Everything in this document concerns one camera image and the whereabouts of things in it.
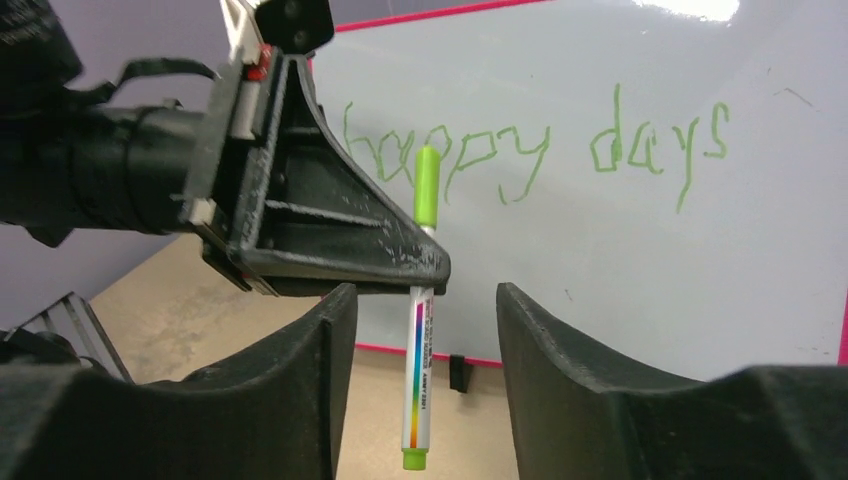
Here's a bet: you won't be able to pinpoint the pink framed whiteboard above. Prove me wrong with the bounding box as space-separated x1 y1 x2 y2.
314 1 847 378

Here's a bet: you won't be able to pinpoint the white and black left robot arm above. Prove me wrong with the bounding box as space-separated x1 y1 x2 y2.
1 1 451 297

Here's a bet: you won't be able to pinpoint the green marker cap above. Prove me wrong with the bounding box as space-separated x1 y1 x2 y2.
413 145 441 229

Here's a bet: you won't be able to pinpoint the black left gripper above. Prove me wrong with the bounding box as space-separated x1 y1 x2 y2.
178 44 451 296

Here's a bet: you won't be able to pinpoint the aluminium frame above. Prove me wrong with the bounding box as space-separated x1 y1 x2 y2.
1 292 133 383

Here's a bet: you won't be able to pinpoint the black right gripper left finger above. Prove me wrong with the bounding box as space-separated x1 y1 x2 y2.
1 284 358 479

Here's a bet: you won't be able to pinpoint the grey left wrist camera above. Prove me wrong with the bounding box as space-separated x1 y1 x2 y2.
219 0 335 64

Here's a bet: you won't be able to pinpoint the white marker pen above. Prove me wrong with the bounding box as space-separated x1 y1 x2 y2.
401 225 439 472

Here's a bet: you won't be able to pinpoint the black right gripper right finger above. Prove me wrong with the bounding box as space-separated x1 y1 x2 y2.
496 283 847 479

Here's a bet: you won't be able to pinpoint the black left whiteboard foot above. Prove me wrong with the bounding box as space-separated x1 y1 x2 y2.
448 354 474 394

